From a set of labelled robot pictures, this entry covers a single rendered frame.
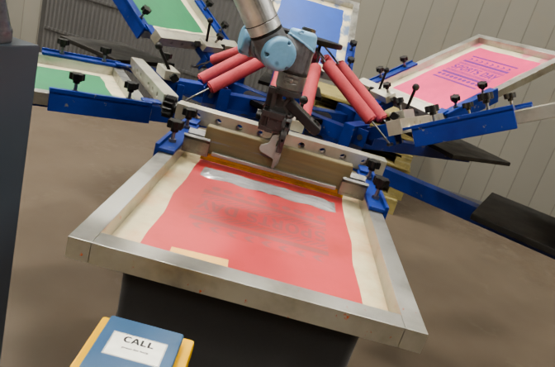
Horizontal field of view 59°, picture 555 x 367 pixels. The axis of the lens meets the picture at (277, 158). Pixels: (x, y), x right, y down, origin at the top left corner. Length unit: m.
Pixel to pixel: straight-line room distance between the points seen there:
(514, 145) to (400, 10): 1.72
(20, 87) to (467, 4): 4.46
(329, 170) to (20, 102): 0.75
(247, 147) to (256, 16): 0.39
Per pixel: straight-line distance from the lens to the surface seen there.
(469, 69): 2.83
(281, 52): 1.07
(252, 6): 1.07
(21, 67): 1.10
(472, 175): 5.31
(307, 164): 1.32
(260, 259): 0.94
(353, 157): 1.56
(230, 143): 1.32
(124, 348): 0.66
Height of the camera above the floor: 1.40
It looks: 17 degrees down
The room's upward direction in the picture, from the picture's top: 16 degrees clockwise
